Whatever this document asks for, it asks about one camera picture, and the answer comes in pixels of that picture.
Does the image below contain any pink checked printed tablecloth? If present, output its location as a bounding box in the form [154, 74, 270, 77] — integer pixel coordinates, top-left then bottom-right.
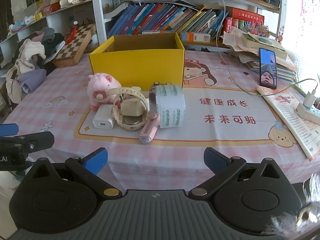
[0, 47, 320, 188]

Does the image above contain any yellow cardboard box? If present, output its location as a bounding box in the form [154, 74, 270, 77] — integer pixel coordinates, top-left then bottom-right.
[89, 32, 186, 90]

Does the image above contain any pile of papers and books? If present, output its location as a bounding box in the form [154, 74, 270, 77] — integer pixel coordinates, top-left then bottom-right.
[222, 26, 298, 82]

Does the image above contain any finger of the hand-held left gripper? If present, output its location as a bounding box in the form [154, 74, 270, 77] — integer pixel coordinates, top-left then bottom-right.
[0, 124, 19, 137]
[0, 131, 55, 153]

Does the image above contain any wooden chessboard box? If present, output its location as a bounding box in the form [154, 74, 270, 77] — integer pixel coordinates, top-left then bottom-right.
[54, 24, 97, 67]

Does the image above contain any white power strip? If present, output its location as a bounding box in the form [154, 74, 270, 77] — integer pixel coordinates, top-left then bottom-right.
[296, 102, 320, 127]

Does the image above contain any row of colourful books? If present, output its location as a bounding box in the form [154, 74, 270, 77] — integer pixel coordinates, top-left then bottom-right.
[106, 2, 229, 42]

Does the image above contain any pink plush pig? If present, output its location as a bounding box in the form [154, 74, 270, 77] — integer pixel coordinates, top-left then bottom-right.
[87, 72, 122, 111]

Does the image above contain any printed packing tape roll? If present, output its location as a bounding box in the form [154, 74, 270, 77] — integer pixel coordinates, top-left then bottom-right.
[149, 84, 186, 129]

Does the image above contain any black smartphone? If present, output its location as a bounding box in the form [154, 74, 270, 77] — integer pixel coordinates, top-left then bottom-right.
[259, 47, 277, 90]

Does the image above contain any short white charger cable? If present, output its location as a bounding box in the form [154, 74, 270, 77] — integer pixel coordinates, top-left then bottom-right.
[291, 78, 320, 93]

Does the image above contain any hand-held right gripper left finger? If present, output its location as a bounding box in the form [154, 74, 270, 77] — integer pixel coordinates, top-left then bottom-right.
[30, 148, 123, 198]

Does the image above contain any white plug charger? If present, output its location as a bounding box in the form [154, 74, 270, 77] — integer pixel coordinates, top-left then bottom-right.
[303, 91, 317, 108]

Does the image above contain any cream wrist watch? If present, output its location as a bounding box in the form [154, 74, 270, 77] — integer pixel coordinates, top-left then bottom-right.
[107, 86, 150, 132]

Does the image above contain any wall poster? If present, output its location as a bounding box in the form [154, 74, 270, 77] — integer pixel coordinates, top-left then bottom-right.
[300, 0, 320, 40]

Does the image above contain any pink utility knife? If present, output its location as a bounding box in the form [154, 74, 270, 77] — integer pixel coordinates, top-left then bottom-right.
[139, 114, 160, 145]

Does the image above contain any orange printed booklet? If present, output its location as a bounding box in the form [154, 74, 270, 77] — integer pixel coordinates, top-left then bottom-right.
[256, 86, 320, 162]

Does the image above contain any row of small colourful boxes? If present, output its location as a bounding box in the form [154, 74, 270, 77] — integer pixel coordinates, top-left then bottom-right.
[11, 1, 61, 30]

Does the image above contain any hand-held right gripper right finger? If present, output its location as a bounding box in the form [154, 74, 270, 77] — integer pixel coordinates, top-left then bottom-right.
[188, 147, 288, 198]

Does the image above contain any pile of clothes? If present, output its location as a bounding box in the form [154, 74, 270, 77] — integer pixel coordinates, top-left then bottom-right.
[5, 26, 67, 104]

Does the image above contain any long white cable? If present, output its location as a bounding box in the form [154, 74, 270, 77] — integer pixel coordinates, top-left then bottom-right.
[209, 0, 262, 96]

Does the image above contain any white charger adapter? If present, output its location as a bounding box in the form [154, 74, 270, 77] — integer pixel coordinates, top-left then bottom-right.
[92, 104, 115, 130]

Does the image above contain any red thick dictionary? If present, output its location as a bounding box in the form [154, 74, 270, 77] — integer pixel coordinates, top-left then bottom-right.
[224, 7, 265, 33]

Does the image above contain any orange and white carton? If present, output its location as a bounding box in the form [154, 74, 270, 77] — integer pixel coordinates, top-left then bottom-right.
[180, 32, 211, 42]

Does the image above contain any red plastic toy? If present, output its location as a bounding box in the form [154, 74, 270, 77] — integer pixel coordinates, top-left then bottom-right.
[65, 21, 78, 44]

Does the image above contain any white shelf unit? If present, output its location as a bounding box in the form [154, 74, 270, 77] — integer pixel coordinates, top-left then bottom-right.
[0, 0, 283, 53]

